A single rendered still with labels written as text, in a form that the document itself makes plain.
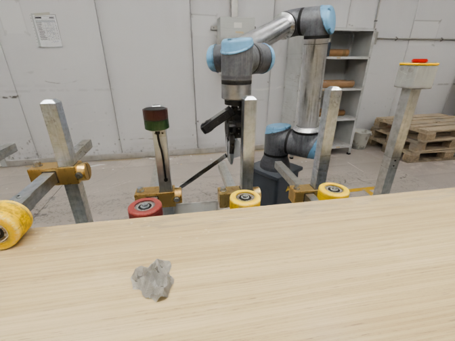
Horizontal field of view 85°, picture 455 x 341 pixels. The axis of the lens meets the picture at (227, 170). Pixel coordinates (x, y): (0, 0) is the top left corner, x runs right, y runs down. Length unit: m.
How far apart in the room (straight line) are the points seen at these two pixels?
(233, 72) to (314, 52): 0.67
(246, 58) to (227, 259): 0.52
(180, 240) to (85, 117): 3.14
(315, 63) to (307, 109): 0.22
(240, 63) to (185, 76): 2.62
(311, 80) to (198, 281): 1.12
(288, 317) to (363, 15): 3.98
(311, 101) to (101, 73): 2.62
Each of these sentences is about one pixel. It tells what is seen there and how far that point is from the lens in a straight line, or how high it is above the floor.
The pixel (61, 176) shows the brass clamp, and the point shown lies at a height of 0.95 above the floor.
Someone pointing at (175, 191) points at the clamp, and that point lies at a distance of 0.77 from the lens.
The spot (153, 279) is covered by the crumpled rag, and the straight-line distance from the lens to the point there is 0.44.
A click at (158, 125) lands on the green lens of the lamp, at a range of 0.63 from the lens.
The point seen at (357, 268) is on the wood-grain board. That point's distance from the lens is 0.51.
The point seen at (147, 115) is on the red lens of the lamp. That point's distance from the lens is 0.63.
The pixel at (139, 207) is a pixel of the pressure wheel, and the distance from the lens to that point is 0.65.
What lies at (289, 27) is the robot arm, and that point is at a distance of 1.34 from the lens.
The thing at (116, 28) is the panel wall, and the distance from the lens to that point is 3.40.
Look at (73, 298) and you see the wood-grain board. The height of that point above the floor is 0.90.
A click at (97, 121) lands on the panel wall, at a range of 3.55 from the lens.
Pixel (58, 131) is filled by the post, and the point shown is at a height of 1.07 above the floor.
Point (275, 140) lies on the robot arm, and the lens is 1.49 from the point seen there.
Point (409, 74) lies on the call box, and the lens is 0.94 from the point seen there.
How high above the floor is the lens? 1.23
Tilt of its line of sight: 24 degrees down
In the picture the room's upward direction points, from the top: straight up
